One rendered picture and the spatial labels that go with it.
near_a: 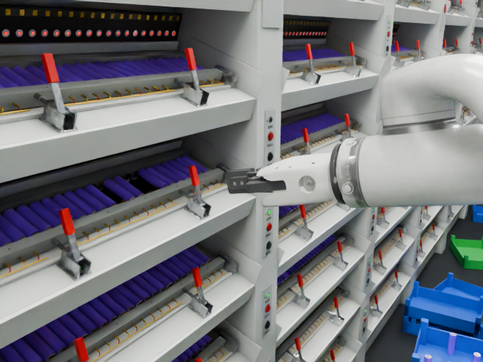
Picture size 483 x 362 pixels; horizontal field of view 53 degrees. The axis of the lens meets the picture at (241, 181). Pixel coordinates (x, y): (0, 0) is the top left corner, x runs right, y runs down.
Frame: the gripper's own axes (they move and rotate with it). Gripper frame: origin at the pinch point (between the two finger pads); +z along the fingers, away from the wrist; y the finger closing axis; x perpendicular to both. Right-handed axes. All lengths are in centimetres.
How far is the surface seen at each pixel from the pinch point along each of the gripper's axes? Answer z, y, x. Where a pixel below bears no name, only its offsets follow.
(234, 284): 22.4, 22.5, -26.7
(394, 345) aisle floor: 29, 131, -102
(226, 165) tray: 21.5, 26.2, -1.7
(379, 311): 32, 125, -83
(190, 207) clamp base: 18.9, 9.7, -6.2
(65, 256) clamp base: 18.9, -17.0, -5.3
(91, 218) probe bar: 22.0, -9.0, -2.4
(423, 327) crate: 0, 77, -62
